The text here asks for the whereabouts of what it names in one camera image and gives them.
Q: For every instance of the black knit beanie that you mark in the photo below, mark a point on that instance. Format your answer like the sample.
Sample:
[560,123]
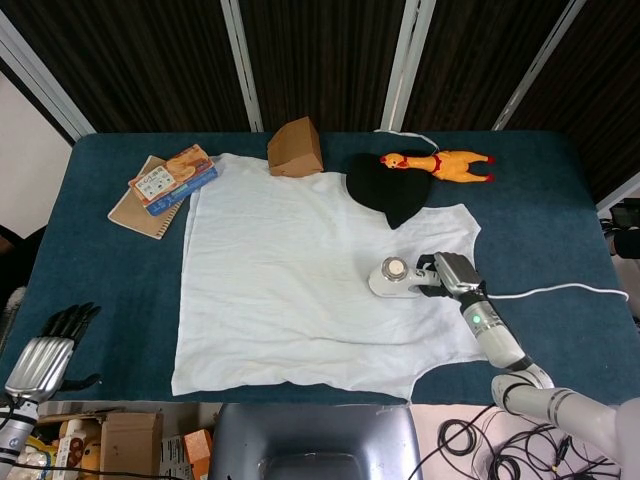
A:
[390,190]

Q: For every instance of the white partition frame post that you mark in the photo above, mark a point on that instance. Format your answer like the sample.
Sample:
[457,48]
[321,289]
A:
[537,65]
[45,85]
[407,65]
[242,65]

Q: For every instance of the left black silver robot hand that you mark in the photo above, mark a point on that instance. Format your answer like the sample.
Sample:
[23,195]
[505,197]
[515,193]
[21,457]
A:
[40,365]

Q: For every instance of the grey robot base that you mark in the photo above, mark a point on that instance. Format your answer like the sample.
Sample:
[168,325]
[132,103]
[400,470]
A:
[315,445]

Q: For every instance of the white sleeveless shirt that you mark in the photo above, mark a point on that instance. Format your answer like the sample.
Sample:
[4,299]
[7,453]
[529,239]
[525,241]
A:
[280,280]

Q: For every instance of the yellow rubber chicken toy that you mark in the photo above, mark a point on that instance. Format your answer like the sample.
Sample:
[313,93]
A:
[450,165]

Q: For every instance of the small orange box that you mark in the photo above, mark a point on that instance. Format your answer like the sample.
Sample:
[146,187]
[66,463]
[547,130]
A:
[197,450]

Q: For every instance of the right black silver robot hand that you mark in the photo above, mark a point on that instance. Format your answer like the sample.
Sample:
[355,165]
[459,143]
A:
[457,275]

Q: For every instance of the teal table cover cloth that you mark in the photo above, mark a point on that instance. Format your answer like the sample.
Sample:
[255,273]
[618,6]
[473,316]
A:
[540,225]

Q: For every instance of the yellow plush toy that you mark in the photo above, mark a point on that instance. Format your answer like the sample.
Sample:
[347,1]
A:
[90,457]

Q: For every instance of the brown spiral notebook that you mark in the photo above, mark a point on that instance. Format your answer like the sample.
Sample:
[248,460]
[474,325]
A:
[135,220]

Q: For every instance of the brown cardboard floor box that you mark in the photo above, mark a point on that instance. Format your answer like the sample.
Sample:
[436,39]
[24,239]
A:
[131,442]

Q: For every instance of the black device on stand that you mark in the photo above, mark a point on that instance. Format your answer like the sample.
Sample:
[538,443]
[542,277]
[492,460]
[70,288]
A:
[625,220]

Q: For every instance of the brown cardboard wedge box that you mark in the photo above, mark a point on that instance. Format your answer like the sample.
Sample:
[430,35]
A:
[295,150]

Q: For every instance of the blue orange snack box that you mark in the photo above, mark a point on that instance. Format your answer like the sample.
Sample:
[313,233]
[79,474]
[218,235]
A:
[172,180]

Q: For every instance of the white handheld steam iron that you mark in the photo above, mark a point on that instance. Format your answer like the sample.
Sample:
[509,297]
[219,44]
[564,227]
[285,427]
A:
[392,277]

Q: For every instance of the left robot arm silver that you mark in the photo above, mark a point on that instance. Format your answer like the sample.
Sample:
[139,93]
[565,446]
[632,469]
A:
[15,430]

